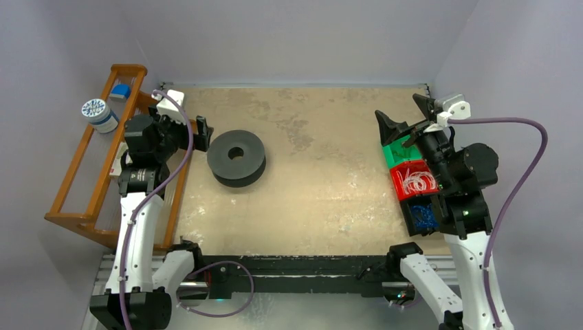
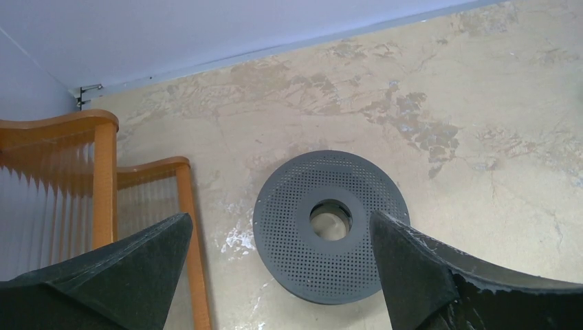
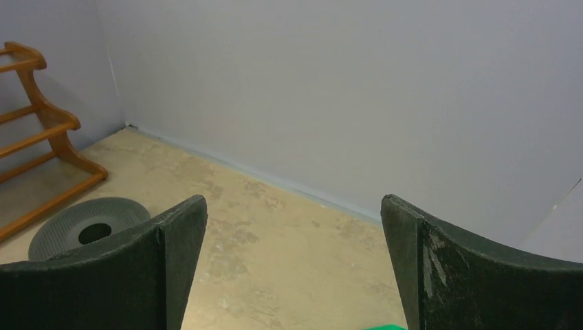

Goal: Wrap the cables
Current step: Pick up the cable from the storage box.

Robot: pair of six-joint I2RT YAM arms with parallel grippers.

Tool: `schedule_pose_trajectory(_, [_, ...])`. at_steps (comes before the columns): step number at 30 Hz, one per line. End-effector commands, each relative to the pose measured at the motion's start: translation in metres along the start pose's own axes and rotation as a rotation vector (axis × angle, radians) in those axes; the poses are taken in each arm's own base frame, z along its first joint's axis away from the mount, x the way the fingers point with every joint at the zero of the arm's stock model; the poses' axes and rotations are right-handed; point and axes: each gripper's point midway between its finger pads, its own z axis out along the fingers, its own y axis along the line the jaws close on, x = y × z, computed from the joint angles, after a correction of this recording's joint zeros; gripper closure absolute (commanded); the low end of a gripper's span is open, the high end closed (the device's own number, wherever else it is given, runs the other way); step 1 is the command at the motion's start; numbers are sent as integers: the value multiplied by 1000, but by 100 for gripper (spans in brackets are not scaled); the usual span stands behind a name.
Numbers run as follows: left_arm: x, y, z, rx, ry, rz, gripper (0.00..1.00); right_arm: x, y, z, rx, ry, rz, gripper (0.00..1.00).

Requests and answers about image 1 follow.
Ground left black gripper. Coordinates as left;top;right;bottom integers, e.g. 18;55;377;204
148;104;211;162

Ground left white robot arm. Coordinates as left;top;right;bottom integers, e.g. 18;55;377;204
89;114;213;329

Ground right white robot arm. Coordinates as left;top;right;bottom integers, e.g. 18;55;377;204
375;94;513;329

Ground green plastic bin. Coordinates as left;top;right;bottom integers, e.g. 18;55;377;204
382;136;422;169

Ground red plastic bin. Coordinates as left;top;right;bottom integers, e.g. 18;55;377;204
389;159;440;201

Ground white red carton box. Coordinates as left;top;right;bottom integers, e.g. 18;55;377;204
109;142;132;179

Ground blue white small box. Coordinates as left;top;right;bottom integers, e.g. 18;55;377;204
109;84;131;102

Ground black plastic bin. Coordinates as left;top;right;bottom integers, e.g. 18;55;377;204
399;195;439;237

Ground blue white round tin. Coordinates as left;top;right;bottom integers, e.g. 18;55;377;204
80;98;119;133

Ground wooden rack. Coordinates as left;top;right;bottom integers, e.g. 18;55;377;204
44;63;199;252

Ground black cable spool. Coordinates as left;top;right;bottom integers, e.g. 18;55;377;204
207;130;267;188

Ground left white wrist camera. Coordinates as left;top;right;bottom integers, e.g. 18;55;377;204
155;89;185;124

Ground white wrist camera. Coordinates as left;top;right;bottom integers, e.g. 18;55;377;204
155;89;185;124
434;93;471;128

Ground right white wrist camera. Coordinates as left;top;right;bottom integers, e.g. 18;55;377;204
434;93;471;128

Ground white cable coils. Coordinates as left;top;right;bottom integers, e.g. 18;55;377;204
400;169;438;196

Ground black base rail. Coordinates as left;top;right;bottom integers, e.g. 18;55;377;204
179;255;416;305

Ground aluminium frame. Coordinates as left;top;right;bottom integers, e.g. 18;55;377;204
82;252;461;330

